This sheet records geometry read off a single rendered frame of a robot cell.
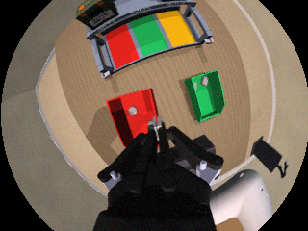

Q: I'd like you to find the red bin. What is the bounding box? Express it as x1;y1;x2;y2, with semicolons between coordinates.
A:
106;89;158;147

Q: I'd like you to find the green bin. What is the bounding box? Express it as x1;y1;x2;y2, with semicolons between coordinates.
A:
184;70;225;123

